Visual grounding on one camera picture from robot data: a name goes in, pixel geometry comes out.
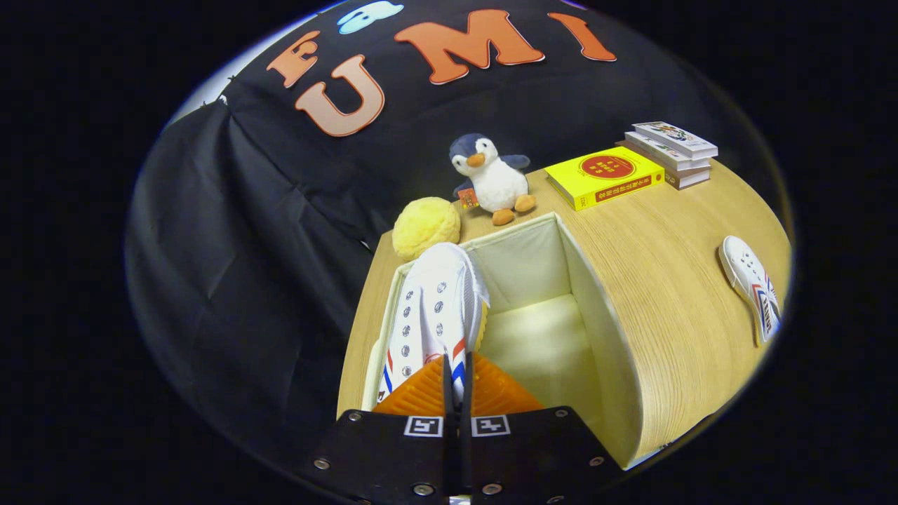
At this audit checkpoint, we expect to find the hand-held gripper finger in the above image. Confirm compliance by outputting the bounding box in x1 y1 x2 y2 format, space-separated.
300 353 457 504
460 353 625 504

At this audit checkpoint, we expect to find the beige fabric storage box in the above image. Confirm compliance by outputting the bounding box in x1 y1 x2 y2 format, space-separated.
360 213 643 471

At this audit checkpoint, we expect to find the white striped canvas shoe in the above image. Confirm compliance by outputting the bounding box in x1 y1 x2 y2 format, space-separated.
718 236 782 346
377 242 490 408

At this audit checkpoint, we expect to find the yellow plush ball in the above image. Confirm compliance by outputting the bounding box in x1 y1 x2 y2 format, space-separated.
391 197 462 262

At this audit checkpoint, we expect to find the penguin plush toy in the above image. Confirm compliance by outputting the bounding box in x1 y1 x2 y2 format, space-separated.
449 133 537 227

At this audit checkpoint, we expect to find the yellow book red circle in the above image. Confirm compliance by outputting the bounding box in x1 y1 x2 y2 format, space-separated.
544 146 666 212

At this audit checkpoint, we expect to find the black backdrop cloth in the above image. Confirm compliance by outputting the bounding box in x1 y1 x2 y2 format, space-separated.
125 0 779 485

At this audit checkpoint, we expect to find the brown cover book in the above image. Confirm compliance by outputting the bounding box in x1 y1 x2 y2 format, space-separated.
616 140 712 190

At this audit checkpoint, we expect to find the white paperback book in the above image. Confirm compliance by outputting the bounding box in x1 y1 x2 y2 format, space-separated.
624 132 713 173

